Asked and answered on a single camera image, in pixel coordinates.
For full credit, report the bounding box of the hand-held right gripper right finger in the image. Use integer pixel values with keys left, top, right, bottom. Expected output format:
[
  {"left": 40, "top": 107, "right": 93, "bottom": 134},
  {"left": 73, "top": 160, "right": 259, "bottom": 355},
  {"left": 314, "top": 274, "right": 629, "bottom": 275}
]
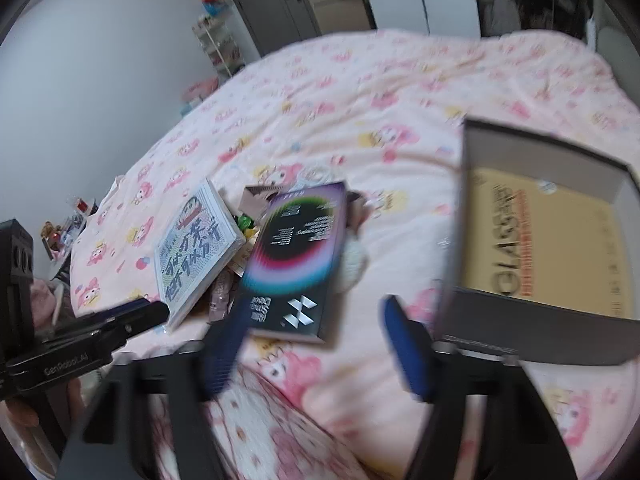
[{"left": 382, "top": 295, "right": 578, "bottom": 480}]

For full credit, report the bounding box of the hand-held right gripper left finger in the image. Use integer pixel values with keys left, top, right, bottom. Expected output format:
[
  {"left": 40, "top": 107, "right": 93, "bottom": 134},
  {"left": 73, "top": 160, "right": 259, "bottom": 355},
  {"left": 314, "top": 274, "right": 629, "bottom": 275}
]
[{"left": 57, "top": 305, "right": 251, "bottom": 480}]

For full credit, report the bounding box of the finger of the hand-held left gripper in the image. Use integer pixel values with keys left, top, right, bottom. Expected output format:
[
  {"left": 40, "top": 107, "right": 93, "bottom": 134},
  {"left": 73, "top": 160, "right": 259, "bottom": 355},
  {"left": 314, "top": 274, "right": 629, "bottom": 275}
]
[
  {"left": 55, "top": 299, "right": 152, "bottom": 344},
  {"left": 94, "top": 301, "right": 172, "bottom": 349}
]

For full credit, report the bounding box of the mauve sachet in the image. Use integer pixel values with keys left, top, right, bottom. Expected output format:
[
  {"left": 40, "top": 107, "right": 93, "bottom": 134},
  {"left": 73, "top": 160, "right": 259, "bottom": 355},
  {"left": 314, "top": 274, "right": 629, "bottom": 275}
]
[{"left": 206, "top": 270, "right": 242, "bottom": 322}]

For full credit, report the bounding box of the large clear printed packet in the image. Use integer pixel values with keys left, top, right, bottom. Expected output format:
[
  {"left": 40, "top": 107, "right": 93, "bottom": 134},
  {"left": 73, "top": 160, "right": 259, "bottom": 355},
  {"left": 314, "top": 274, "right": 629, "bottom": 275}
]
[{"left": 154, "top": 177, "right": 247, "bottom": 332}]

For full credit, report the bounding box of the white fluffy ball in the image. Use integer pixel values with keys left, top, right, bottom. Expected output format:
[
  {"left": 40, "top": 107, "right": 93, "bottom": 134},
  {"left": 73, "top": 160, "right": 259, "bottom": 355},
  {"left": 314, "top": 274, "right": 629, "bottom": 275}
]
[{"left": 337, "top": 237, "right": 372, "bottom": 293}]

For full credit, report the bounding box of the black book colourful ring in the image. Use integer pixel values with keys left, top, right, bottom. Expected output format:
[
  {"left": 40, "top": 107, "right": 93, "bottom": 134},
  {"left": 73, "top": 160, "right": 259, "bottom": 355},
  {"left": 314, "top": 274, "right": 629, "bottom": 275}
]
[{"left": 240, "top": 180, "right": 351, "bottom": 344}]

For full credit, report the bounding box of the black cardboard box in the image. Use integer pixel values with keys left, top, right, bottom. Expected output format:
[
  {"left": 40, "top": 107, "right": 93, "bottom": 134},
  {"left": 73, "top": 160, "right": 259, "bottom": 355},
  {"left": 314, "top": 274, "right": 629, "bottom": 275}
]
[{"left": 435, "top": 117, "right": 640, "bottom": 367}]

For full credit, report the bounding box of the person's left hand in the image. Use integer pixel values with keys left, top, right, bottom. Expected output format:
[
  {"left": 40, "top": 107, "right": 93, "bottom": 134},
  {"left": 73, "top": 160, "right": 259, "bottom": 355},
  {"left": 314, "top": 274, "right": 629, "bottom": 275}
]
[{"left": 0, "top": 401, "right": 42, "bottom": 429}]

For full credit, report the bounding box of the cluttered side table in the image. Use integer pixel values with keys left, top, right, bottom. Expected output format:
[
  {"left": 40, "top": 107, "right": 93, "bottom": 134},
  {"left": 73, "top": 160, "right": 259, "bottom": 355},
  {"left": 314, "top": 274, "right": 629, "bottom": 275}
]
[{"left": 40, "top": 195, "right": 101, "bottom": 281}]

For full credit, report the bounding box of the kitty printed pink cloth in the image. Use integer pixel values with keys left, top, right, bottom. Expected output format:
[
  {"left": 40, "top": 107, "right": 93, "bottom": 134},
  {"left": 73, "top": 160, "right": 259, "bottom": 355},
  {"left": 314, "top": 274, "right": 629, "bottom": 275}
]
[{"left": 150, "top": 355, "right": 373, "bottom": 480}]

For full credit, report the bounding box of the green yellow snack packet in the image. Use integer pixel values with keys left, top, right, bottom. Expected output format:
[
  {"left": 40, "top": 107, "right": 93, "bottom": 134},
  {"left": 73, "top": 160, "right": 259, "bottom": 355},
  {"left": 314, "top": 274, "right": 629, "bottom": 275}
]
[{"left": 234, "top": 212, "right": 262, "bottom": 242}]

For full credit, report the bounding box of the brown cloth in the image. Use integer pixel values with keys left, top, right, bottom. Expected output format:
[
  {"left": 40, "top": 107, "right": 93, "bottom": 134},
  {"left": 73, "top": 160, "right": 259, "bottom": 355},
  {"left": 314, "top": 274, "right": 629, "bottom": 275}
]
[{"left": 240, "top": 185, "right": 372, "bottom": 233}]

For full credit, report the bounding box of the flat yellow box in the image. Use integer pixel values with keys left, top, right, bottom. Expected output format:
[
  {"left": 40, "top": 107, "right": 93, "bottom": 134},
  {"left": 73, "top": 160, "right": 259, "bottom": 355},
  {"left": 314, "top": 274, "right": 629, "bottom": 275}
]
[{"left": 460, "top": 167, "right": 622, "bottom": 318}]

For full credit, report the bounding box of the pale blue packet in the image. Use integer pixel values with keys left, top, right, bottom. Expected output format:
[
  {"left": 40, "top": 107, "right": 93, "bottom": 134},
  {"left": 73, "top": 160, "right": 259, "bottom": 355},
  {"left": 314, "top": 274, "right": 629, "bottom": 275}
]
[{"left": 300, "top": 162, "right": 337, "bottom": 187}]

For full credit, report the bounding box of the pink round basket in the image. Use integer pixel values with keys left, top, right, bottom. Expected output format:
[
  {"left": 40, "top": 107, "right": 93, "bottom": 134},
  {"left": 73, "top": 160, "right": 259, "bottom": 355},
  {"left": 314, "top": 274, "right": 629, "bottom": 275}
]
[{"left": 180, "top": 77, "right": 222, "bottom": 113}]

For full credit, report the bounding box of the pink printed blanket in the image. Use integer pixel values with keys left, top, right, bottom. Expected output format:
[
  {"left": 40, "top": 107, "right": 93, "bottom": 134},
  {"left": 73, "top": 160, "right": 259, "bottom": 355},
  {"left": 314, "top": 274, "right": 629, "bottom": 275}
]
[{"left": 70, "top": 27, "right": 640, "bottom": 480}]

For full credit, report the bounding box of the white shelf rack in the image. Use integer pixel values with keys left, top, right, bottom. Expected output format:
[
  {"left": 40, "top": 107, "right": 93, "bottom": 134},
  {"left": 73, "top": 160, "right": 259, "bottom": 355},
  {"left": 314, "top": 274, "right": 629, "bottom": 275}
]
[{"left": 191, "top": 14, "right": 247, "bottom": 82}]

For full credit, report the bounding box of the grey wardrobe door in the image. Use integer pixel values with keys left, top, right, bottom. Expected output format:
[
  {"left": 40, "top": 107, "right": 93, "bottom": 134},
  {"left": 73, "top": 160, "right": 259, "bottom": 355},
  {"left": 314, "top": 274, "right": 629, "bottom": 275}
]
[{"left": 214, "top": 0, "right": 322, "bottom": 57}]

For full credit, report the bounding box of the grey padded headboard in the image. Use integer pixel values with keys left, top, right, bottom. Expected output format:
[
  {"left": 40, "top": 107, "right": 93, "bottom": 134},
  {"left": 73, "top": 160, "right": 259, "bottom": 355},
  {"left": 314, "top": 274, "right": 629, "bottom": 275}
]
[{"left": 582, "top": 10, "right": 640, "bottom": 126}]

